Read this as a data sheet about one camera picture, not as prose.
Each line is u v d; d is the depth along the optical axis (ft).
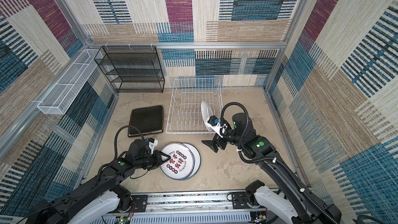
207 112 2.93
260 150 1.63
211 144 1.99
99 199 1.86
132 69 3.62
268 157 1.58
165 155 2.57
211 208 2.39
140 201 2.43
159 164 2.34
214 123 1.91
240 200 2.40
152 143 2.55
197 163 2.73
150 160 2.28
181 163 2.72
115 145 2.31
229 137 1.96
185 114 3.56
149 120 3.34
